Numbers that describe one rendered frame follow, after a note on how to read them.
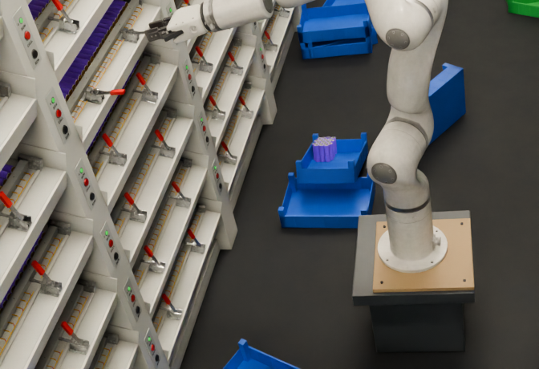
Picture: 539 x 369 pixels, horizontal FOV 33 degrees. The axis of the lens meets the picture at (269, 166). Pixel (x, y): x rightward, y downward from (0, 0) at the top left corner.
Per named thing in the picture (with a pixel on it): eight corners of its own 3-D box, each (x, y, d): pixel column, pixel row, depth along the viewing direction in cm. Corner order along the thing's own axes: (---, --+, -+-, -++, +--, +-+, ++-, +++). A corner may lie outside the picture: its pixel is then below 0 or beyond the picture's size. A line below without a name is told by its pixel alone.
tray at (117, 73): (160, 20, 248) (162, -10, 241) (82, 158, 203) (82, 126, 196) (91, 5, 249) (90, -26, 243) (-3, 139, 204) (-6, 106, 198)
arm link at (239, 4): (208, -10, 217) (215, 27, 217) (257, -23, 212) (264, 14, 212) (224, -4, 225) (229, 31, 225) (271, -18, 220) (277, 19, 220)
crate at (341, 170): (314, 153, 334) (313, 133, 332) (368, 152, 329) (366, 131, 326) (297, 184, 307) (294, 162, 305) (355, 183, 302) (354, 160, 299)
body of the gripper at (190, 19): (212, 38, 220) (173, 49, 224) (223, 17, 228) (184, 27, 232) (200, 13, 216) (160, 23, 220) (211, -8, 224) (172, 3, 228)
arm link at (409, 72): (370, 167, 226) (393, 128, 237) (415, 180, 222) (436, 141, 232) (383, -3, 192) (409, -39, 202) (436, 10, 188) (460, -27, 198)
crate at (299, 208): (375, 188, 313) (373, 171, 308) (369, 229, 297) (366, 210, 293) (292, 188, 321) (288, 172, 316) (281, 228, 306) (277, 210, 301)
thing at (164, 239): (206, 178, 283) (210, 145, 274) (148, 326, 238) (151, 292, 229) (144, 164, 284) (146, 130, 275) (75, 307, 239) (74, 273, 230)
